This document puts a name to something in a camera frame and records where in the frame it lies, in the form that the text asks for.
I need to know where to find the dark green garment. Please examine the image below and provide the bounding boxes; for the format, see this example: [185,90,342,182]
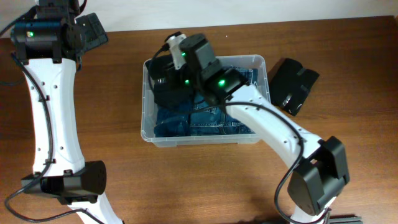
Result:
[145,55,195,108]

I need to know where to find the dark blue jeans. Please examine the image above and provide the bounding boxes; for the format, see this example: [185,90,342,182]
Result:
[190,67,258,136]

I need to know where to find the blue towel with tape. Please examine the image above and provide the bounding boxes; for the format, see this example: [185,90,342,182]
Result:
[154,108,190,138]

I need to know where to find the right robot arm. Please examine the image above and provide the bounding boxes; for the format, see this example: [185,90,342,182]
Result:
[176,34,350,223]

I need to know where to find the black garment with tape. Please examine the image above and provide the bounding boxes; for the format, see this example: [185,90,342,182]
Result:
[269,58,320,116]

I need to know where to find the clear plastic storage container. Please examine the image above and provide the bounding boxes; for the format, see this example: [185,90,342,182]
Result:
[141,55,271,147]

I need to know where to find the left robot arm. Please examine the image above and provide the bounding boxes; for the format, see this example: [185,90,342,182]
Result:
[11,0,121,223]

